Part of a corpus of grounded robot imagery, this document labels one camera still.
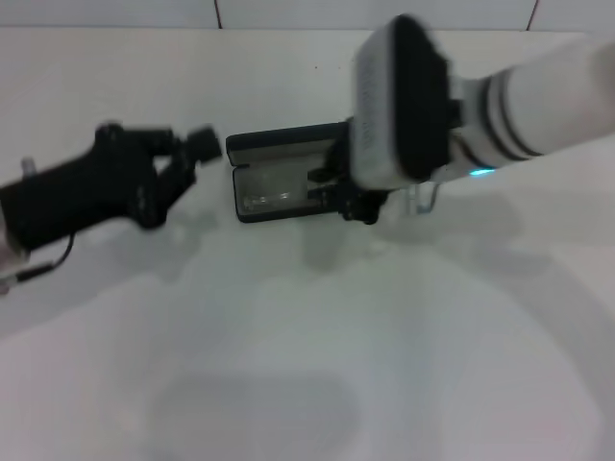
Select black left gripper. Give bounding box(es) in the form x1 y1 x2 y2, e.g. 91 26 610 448
0 123 224 252

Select black glasses case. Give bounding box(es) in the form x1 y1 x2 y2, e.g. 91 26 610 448
224 120 391 225

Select clear white glasses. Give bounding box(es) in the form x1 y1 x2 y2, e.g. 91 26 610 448
241 162 313 213

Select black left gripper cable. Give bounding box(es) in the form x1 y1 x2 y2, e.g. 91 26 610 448
0 233 78 290

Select silver right wrist bracket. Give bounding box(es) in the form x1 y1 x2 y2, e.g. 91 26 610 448
406 183 442 214

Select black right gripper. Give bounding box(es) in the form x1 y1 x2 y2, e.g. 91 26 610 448
307 117 393 227

